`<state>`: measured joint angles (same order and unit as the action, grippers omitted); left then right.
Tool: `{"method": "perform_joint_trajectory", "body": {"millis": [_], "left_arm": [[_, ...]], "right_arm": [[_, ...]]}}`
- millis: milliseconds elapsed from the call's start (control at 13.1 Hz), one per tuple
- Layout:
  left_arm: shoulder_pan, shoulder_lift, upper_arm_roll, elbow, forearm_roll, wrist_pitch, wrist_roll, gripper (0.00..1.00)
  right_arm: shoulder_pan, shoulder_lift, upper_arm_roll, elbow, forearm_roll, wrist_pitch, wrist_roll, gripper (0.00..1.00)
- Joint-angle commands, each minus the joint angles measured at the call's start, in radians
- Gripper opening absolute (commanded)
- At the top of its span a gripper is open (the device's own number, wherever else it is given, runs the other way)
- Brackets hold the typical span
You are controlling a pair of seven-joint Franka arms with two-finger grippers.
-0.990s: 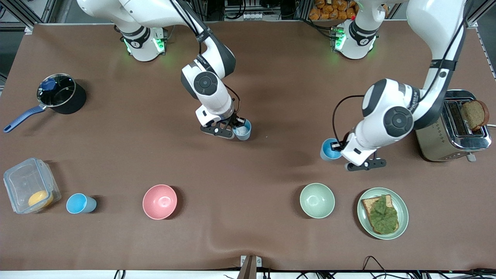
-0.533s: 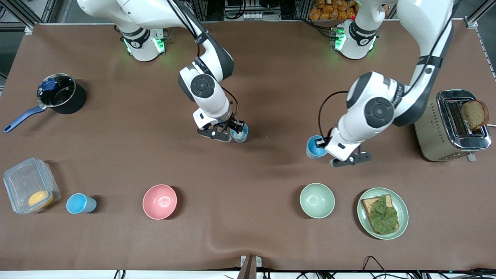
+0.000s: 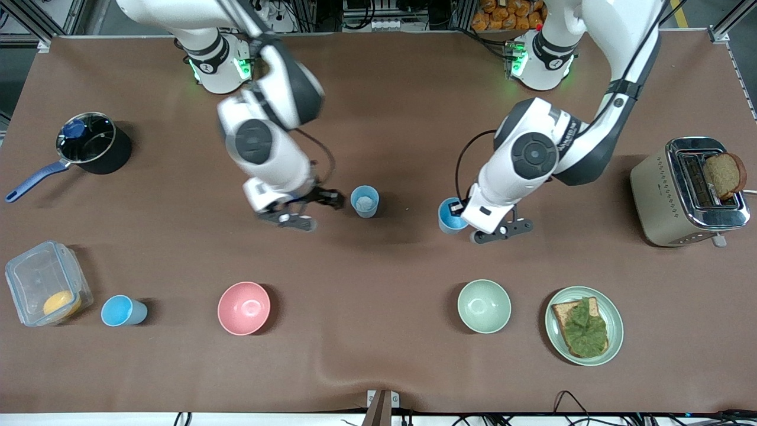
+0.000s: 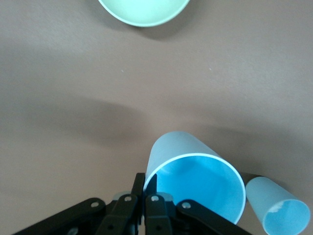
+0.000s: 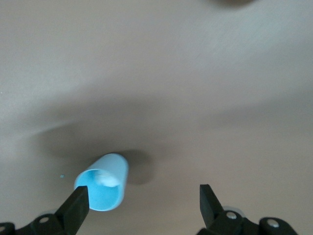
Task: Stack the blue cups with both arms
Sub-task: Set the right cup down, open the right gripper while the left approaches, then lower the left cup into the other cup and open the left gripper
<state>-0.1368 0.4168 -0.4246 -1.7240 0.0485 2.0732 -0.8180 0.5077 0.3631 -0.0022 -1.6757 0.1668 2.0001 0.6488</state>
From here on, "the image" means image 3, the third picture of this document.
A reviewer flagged blue plastic cup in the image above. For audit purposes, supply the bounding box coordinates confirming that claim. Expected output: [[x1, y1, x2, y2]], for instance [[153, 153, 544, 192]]
[[350, 185, 380, 219], [438, 197, 472, 235], [101, 295, 148, 327]]

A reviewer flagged pale green bowl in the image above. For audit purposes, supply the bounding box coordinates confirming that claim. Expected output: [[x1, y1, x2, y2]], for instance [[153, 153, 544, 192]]
[[457, 279, 512, 334]]

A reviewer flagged pink bowl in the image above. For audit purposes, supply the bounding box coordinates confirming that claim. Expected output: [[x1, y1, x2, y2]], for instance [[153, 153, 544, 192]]
[[217, 281, 271, 336]]

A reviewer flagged brown bread slice under lettuce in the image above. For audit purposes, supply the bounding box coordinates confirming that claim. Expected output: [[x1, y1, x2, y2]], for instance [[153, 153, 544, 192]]
[[551, 297, 610, 359]]

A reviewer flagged green lettuce leaf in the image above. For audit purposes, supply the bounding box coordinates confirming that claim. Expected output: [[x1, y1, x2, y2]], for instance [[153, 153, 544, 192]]
[[561, 298, 609, 358]]

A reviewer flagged beige and chrome toaster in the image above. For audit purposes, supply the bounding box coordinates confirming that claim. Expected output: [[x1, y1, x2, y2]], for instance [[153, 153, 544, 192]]
[[629, 137, 751, 249]]

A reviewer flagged pale green round plate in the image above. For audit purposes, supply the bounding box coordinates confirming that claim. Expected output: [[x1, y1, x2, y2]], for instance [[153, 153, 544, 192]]
[[545, 286, 625, 367]]

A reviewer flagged glass lid with blue knob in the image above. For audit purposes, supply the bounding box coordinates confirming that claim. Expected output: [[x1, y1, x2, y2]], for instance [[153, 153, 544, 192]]
[[56, 112, 117, 164]]

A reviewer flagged white power strip with plugs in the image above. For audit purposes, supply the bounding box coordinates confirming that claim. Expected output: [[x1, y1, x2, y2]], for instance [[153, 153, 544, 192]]
[[248, 0, 284, 22]]

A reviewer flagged bag of orange buns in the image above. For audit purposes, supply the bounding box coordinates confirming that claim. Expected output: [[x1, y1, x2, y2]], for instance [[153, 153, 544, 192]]
[[471, 0, 548, 31]]

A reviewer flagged orange round food piece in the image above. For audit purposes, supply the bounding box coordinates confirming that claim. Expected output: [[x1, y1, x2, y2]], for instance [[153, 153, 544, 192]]
[[43, 291, 82, 319]]

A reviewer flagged brown bread slice in toaster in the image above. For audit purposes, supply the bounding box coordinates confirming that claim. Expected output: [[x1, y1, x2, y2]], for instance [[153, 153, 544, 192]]
[[703, 152, 748, 201]]

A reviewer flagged clear plastic food container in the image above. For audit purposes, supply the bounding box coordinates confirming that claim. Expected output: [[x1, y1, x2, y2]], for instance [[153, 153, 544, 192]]
[[5, 240, 94, 327]]

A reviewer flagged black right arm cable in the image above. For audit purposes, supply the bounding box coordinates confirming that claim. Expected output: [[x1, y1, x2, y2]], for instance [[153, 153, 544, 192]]
[[296, 129, 337, 190]]

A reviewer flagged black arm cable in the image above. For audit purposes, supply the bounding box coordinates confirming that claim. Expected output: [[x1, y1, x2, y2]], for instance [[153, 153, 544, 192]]
[[296, 129, 337, 190], [455, 130, 499, 202]]

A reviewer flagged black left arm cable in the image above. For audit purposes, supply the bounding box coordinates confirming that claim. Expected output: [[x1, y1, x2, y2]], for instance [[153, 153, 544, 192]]
[[455, 130, 499, 202]]

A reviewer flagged black pot with blue handle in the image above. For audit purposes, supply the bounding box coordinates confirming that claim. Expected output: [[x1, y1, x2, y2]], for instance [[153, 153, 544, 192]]
[[5, 112, 133, 204]]

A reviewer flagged black looped floor cable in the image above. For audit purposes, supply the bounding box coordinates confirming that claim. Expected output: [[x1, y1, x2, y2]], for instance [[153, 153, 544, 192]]
[[553, 390, 592, 426]]

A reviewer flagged metal table clamp bracket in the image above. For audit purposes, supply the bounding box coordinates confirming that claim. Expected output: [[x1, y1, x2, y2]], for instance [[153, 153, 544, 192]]
[[362, 389, 400, 426]]

